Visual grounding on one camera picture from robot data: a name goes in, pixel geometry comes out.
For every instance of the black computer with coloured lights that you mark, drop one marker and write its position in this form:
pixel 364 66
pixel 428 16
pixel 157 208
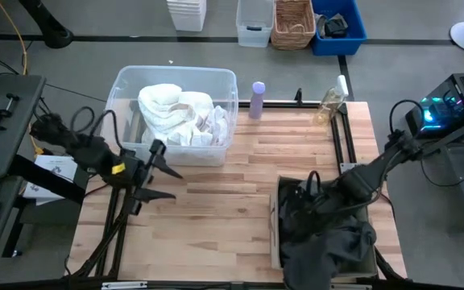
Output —
pixel 457 100

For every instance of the large clear plastic bin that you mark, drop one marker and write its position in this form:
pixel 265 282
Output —
pixel 175 155

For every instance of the stack of white containers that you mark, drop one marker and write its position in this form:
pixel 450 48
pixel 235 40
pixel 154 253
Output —
pixel 187 14

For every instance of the dark grey garment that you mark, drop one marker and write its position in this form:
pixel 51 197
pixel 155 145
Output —
pixel 328 253

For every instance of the black item in blue bin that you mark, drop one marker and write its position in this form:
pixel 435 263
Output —
pixel 334 27

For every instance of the cream towel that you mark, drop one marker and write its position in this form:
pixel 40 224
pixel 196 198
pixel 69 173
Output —
pixel 163 108

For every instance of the white paper sheet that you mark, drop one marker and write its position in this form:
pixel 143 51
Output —
pixel 55 169

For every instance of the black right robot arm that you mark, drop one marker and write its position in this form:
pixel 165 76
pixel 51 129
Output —
pixel 377 165

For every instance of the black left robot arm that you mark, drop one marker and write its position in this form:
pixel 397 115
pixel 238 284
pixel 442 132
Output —
pixel 87 149

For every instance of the purple bottle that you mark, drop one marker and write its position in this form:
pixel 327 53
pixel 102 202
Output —
pixel 257 100

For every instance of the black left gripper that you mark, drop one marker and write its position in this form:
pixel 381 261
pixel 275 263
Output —
pixel 139 177

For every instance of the spray bottle with yellow liquid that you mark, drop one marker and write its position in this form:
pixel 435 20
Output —
pixel 330 102

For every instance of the black stand leg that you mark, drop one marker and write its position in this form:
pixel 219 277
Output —
pixel 50 28

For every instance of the small clear plastic bin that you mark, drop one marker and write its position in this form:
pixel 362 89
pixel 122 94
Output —
pixel 254 24

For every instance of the blue plastic bin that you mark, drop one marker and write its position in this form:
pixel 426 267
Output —
pixel 355 24

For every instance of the black garment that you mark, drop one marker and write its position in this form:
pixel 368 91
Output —
pixel 292 209

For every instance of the cardboard box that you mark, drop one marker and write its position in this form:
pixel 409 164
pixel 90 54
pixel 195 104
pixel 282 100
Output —
pixel 274 225

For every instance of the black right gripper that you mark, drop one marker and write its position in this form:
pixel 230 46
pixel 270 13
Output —
pixel 320 199

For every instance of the wicker basket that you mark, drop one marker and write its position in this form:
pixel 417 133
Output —
pixel 293 24

